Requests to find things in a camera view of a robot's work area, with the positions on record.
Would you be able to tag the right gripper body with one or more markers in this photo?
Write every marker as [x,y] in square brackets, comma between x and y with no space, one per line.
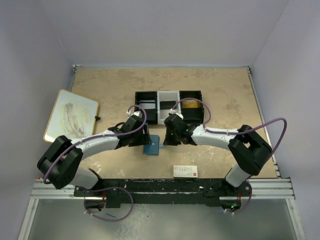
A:
[169,137]

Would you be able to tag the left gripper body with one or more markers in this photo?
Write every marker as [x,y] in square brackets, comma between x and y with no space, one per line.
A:
[145,135]

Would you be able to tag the blue leather card holder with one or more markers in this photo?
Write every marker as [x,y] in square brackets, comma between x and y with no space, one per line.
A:
[153,148]

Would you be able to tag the black and white sorting tray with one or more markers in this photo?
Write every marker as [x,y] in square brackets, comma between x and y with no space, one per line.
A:
[157,105]

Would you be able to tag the white card box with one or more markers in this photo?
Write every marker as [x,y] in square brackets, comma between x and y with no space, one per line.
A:
[185,171]

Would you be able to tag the yellow framed whiteboard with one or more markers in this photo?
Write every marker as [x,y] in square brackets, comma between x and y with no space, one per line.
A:
[73,116]

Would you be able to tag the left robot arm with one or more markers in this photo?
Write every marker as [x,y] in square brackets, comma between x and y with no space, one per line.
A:
[60,164]

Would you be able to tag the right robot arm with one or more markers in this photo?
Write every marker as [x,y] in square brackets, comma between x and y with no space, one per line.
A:
[248,148]

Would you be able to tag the white card in tray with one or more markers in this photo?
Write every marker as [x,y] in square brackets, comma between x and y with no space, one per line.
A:
[147,104]

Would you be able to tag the black card in tray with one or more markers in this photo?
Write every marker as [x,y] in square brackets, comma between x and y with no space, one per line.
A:
[167,105]

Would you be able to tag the gold card in tray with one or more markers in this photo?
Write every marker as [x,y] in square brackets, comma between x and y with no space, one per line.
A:
[191,104]

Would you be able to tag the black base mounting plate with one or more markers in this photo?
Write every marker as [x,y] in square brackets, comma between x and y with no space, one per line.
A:
[211,192]

